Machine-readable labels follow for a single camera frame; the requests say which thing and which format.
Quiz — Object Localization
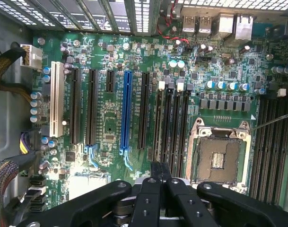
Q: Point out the long black expansion slot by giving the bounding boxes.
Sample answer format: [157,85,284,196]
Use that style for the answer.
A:
[70,67,82,145]
[137,72,150,150]
[86,69,99,146]

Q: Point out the multicolour braided cable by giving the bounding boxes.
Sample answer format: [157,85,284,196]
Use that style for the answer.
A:
[0,159,19,227]

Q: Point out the CPU socket with metal frame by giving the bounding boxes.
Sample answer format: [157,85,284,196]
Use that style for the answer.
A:
[186,117,252,190]

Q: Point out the blue expansion slot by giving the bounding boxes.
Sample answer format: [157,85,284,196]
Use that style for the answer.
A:
[120,70,133,150]

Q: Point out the thin metal locking lever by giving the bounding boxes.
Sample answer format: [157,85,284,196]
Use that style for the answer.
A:
[249,113,288,132]

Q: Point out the black SATA port block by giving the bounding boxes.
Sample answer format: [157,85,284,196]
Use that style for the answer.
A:
[28,176,48,213]

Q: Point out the black RAM slot white latch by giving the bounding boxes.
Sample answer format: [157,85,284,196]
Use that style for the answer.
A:
[268,88,288,204]
[169,80,185,178]
[152,80,166,164]

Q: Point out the metal USB port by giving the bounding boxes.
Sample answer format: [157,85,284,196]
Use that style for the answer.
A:
[197,15,212,33]
[182,15,197,33]

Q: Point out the white power connector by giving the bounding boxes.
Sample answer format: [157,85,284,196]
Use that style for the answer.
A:
[19,44,44,70]

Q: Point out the grey metal PC case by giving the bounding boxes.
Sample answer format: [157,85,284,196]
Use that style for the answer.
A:
[0,0,288,227]

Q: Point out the white expansion slot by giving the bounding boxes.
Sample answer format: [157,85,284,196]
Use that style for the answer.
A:
[50,61,64,138]

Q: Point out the square metal rear port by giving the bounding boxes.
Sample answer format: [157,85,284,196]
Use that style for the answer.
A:
[215,12,235,40]

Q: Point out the metal ethernet port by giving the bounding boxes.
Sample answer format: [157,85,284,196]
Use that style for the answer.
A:
[233,13,254,41]

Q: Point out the yellow black braided cable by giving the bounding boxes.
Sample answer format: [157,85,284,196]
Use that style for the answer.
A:
[0,48,34,103]

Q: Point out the green motherboard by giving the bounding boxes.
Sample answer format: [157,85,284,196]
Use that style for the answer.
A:
[32,30,288,213]

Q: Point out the short black expansion slot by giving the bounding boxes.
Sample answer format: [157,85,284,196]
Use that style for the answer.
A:
[105,70,115,93]

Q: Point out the red black twisted wire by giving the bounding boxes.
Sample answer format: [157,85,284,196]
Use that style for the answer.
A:
[157,0,191,47]

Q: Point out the black connector purple yellow wires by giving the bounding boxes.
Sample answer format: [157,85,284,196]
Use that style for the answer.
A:
[19,130,42,155]

